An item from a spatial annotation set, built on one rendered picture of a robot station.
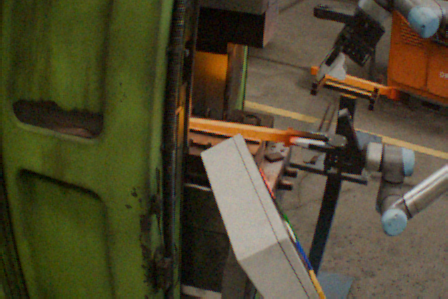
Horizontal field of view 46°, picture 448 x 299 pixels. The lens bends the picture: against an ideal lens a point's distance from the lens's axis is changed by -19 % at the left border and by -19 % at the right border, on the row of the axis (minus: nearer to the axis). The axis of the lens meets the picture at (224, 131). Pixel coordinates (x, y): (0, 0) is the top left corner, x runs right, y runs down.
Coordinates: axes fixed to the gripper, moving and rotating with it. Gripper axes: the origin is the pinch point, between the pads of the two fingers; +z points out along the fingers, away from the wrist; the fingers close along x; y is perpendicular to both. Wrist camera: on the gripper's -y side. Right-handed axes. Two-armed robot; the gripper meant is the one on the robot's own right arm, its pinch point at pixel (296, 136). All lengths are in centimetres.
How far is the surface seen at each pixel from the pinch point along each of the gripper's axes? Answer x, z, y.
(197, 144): -7.9, 23.2, 2.7
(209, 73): 22.8, 29.2, -4.6
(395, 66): 336, -50, 74
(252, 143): -2.8, 10.6, 2.5
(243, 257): -76, -3, -15
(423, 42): 333, -75, 44
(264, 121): 14.2, 10.9, 3.7
